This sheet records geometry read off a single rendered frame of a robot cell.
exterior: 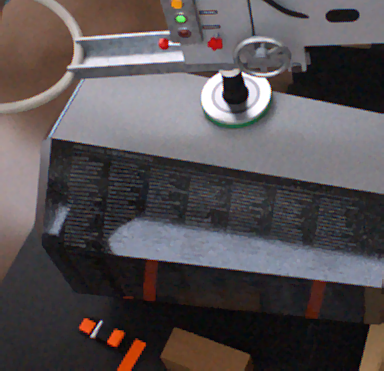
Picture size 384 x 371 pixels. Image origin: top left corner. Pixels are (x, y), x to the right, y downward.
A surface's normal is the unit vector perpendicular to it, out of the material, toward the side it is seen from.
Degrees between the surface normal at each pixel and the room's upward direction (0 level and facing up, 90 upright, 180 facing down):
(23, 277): 0
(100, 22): 0
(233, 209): 45
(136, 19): 0
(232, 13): 90
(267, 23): 90
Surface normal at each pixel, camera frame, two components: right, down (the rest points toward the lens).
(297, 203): -0.28, 0.13
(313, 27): -0.06, 0.80
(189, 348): -0.12, -0.60
